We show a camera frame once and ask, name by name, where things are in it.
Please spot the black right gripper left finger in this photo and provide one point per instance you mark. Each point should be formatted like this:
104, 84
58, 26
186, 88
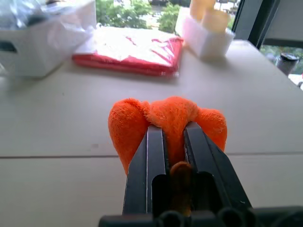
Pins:
145, 179

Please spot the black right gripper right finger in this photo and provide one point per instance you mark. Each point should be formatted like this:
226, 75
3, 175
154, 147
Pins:
213, 175

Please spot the orange plush toy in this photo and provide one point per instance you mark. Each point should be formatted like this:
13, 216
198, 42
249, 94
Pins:
170, 118

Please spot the clear plastic bag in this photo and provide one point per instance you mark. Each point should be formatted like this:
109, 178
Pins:
26, 11

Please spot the red and white folded cloth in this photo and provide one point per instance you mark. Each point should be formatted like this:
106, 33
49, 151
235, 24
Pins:
132, 50

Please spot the black cylindrical container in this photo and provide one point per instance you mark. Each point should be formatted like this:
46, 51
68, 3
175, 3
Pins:
287, 63

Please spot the small white box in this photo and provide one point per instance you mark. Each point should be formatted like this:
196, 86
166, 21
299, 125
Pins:
206, 39

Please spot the white storage box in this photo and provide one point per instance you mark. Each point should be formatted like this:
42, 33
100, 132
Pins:
30, 47

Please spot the dark window frame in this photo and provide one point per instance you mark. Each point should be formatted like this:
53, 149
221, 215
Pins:
255, 21

